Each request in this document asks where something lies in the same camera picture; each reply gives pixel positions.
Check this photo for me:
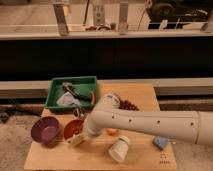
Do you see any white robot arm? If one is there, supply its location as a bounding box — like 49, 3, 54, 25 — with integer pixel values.
83, 93, 213, 147

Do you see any red bowl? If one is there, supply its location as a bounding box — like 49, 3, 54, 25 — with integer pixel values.
63, 119, 83, 140

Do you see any purple bowl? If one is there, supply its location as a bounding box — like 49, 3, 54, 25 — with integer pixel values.
31, 116, 60, 143

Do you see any orange carrot in tray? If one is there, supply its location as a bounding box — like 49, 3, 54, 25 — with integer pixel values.
91, 91, 96, 105

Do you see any green plastic tray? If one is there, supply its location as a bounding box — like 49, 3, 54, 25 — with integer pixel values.
45, 76, 98, 112

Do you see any bunch of dark grapes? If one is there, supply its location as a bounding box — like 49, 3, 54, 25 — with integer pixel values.
120, 100, 139, 111

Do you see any small metal object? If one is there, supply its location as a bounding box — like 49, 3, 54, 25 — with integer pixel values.
73, 107, 87, 119

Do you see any dark tool in tray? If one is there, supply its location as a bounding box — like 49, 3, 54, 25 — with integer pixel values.
62, 82, 92, 101

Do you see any grey cloth in tray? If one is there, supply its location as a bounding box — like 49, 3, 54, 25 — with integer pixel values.
56, 92, 80, 106

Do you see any orange round fruit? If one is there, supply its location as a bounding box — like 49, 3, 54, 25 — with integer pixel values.
106, 128, 118, 136

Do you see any wooden board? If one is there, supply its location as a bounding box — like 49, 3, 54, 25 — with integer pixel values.
24, 82, 177, 171

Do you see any white paper cup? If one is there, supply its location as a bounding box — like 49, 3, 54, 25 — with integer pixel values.
108, 136, 130, 163

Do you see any blue sponge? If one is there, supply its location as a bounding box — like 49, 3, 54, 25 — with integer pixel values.
152, 136, 170, 150

